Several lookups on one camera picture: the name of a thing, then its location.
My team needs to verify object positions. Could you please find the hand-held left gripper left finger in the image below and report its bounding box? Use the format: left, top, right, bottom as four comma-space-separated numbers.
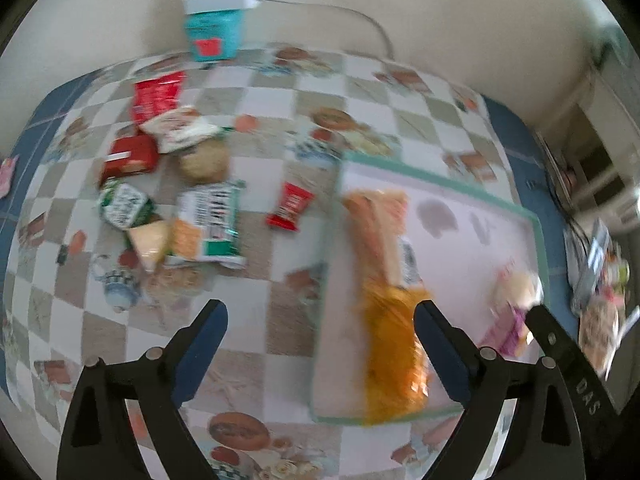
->
56, 299, 229, 480

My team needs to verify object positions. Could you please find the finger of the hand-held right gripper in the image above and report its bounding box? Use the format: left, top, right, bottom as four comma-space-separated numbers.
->
526, 304, 584, 377

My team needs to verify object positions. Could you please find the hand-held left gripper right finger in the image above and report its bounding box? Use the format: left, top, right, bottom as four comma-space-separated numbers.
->
414, 300, 587, 480

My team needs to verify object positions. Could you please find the pink snack packet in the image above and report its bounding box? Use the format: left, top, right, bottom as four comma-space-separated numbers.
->
479, 304, 532, 358

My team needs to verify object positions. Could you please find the yellow cake clear packet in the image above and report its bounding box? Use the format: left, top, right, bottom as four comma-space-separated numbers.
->
492, 264, 545, 312

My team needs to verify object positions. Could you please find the clear plastic tray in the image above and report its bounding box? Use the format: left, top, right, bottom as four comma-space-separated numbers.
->
310, 152, 547, 427

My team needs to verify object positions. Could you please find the white snack packet green edge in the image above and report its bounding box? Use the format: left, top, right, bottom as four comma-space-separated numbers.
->
164, 180, 249, 269

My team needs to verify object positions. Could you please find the round biscuit packet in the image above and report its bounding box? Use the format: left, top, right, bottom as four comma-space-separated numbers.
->
178, 136, 232, 184

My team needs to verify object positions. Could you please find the red box-shaped packet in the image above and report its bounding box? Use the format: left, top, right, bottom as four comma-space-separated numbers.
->
99, 135, 161, 187

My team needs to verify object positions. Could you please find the colourful snack bag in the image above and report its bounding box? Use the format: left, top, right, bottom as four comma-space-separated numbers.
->
579, 294, 627, 377

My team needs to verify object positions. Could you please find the clear packet of round biscuits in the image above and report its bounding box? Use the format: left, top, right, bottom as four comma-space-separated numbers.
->
145, 264, 207, 307

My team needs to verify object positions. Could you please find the white and grey box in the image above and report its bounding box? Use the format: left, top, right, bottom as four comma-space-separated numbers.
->
564, 219, 612, 312

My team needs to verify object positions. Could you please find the yellow wedge cake packet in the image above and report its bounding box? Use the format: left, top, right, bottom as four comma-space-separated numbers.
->
125, 220, 172, 274

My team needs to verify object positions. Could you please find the green and white snack packet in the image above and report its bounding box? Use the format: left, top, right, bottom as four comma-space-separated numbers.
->
96, 179, 157, 231

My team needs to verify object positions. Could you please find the small red candy packet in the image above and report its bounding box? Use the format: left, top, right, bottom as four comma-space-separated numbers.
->
266, 182, 316, 232

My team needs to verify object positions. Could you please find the white shelf unit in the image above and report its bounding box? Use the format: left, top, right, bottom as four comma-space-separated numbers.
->
530, 67, 640, 241

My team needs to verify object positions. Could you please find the white snack packet orange print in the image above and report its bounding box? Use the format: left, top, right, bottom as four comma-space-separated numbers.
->
139, 106, 222, 154

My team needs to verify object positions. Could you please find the red snack bag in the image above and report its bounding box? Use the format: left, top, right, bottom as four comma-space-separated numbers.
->
131, 71, 187, 125

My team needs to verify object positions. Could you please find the pink thing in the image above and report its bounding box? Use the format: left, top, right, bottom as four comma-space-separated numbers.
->
0, 154, 19, 194

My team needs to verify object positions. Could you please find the teal box with white top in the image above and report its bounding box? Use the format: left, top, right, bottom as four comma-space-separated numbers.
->
181, 0, 264, 64

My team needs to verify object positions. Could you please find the black cable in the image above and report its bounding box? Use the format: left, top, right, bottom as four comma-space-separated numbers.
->
544, 170, 597, 262

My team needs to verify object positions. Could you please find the white cable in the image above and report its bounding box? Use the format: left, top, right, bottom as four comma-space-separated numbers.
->
259, 0, 395, 60

